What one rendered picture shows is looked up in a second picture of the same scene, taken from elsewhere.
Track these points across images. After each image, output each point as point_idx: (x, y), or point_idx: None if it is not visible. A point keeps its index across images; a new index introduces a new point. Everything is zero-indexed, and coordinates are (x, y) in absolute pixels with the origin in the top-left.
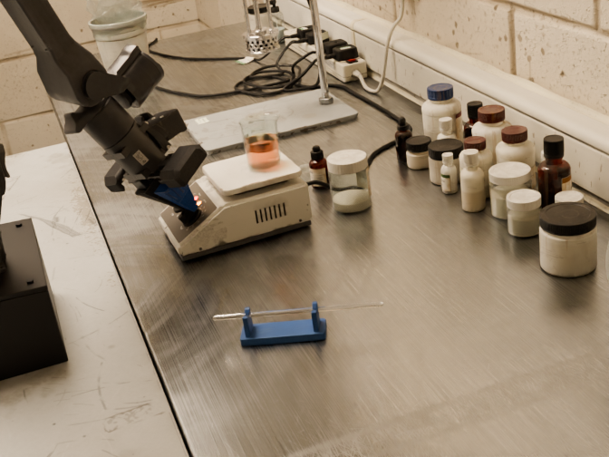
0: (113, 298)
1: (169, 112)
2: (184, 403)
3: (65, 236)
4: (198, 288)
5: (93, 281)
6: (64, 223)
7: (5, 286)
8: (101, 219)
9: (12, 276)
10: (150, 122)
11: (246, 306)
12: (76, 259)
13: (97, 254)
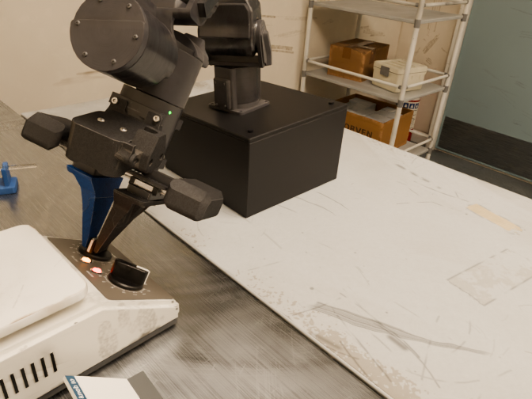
0: (169, 215)
1: (85, 119)
2: (56, 150)
3: (332, 302)
4: (77, 231)
5: (210, 233)
6: (370, 332)
7: (194, 100)
8: (313, 347)
9: (198, 104)
10: (120, 121)
11: (16, 214)
12: (265, 261)
13: (245, 271)
